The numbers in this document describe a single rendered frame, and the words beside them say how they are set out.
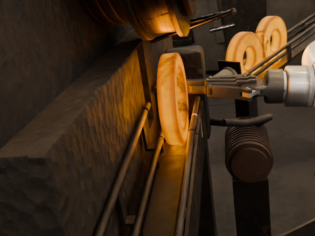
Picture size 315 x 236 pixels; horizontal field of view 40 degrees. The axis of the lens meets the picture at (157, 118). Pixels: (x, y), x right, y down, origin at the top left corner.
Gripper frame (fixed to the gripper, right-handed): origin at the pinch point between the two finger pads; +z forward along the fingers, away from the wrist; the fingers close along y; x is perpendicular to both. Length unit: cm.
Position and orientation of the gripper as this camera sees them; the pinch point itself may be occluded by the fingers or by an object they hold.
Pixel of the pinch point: (189, 86)
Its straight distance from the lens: 96.5
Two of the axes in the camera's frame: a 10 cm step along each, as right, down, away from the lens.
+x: -0.5, -9.3, -3.7
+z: -9.9, -0.1, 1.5
